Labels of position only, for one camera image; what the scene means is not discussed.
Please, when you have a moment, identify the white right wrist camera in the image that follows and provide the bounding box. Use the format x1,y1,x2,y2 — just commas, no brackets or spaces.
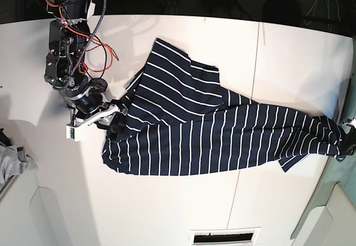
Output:
66,124,88,142

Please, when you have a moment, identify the navy white striped t-shirt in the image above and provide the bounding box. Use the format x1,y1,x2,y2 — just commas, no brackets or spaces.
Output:
102,39,346,176

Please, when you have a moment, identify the grey cloth pile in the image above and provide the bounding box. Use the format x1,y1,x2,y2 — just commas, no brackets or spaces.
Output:
1,128,38,189

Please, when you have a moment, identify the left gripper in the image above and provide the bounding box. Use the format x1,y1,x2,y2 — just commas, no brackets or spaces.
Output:
336,117,355,161

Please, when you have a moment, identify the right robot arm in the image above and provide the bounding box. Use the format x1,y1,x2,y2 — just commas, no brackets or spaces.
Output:
44,0,127,140

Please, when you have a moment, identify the green fabric at right edge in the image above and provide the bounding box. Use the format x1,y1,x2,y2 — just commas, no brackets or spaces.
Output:
290,37,356,240

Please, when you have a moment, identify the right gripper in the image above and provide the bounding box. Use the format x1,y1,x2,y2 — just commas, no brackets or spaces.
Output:
65,86,127,135

